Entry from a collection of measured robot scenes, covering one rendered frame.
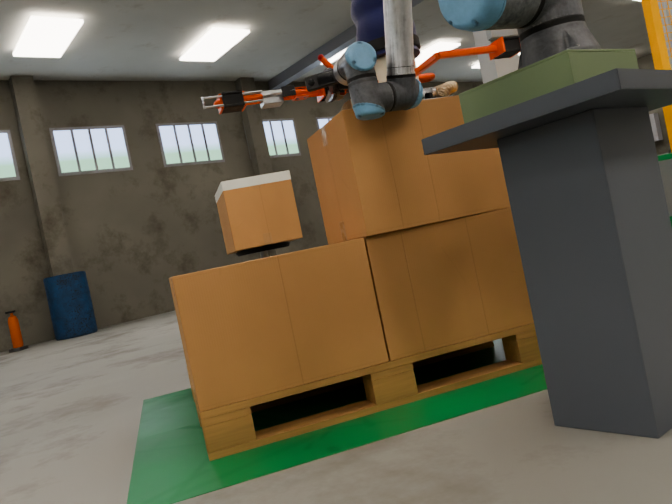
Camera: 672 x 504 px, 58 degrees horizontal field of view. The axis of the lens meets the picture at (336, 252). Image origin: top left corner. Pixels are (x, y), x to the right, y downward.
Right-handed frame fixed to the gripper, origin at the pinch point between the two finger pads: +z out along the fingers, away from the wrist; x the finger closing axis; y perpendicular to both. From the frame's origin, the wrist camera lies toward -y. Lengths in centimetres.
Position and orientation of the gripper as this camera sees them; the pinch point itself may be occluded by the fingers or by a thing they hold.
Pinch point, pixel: (323, 90)
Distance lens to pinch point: 220.4
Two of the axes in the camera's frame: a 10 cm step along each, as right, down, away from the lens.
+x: -1.9, -9.8, -0.3
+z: -2.8, 0.3, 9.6
